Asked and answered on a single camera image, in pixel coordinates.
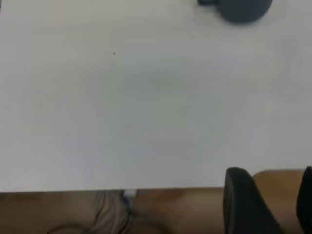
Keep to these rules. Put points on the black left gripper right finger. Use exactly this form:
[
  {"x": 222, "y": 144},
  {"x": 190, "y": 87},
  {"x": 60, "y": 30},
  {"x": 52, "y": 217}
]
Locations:
[{"x": 306, "y": 202}]

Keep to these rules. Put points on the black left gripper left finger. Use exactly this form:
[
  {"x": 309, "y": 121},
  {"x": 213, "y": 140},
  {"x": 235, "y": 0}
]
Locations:
[{"x": 246, "y": 207}]

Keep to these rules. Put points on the dark grey ceramic cup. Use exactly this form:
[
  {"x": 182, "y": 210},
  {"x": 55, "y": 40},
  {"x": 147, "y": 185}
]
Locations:
[{"x": 241, "y": 9}]

